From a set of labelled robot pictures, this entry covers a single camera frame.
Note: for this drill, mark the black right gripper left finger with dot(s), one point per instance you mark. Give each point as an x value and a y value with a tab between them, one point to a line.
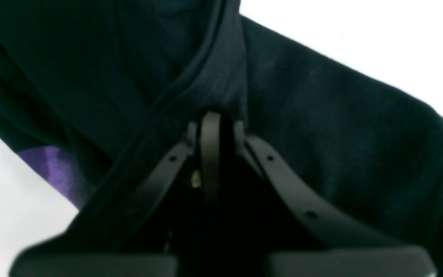
204	142

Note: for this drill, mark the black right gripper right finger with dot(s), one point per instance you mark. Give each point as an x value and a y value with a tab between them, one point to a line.
239	139

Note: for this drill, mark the black t-shirt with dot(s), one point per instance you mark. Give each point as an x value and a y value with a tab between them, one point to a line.
95	90

